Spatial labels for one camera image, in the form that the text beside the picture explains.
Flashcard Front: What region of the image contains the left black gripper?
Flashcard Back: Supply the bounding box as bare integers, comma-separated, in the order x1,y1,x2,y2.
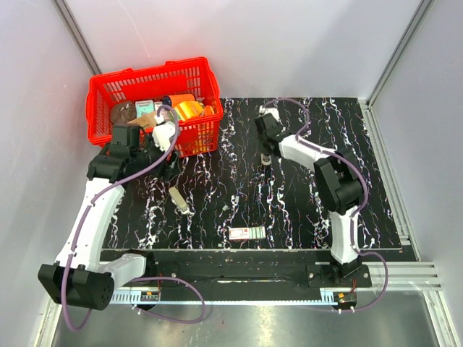
132,132,181,182

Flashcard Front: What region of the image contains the white staple box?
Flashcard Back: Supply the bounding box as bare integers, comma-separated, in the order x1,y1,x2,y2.
229,226,266,241

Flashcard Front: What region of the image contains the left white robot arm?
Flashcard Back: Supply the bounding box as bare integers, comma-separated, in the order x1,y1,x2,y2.
38,121,179,311

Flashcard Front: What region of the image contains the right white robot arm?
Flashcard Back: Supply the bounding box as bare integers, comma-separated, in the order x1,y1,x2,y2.
255,108,368,286

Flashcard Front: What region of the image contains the brown cardboard box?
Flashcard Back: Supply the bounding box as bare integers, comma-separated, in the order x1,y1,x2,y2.
128,111,163,130

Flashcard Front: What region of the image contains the yellow green box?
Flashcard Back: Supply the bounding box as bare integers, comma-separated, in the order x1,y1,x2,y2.
174,100,204,121

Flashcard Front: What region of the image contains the teal white box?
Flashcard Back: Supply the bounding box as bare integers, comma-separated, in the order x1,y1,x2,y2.
135,100,155,118

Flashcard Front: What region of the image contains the orange cylinder can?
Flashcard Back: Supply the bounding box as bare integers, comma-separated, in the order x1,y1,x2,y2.
162,93,196,108

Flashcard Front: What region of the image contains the black marble pattern mat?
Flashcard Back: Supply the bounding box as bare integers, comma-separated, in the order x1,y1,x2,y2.
103,97,400,249

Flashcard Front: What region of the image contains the red plastic shopping basket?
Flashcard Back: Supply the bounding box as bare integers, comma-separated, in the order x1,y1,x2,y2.
85,57,224,158

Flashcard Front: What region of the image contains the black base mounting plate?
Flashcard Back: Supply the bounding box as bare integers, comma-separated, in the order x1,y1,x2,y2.
101,248,373,290

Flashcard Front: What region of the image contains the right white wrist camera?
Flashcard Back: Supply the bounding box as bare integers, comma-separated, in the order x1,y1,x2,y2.
259,106,281,122

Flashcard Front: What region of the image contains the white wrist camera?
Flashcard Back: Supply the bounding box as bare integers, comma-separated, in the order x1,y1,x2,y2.
152,116,176,152
259,106,281,122

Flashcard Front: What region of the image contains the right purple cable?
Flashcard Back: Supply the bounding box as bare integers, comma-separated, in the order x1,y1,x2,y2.
260,98,389,314

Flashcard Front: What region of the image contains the purple cable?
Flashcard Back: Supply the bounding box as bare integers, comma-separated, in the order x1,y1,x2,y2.
61,104,207,332
260,98,389,314

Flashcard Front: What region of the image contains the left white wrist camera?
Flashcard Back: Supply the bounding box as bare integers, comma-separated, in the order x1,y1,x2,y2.
152,116,176,152

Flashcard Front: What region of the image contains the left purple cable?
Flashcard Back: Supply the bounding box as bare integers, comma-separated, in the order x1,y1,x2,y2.
61,104,207,332

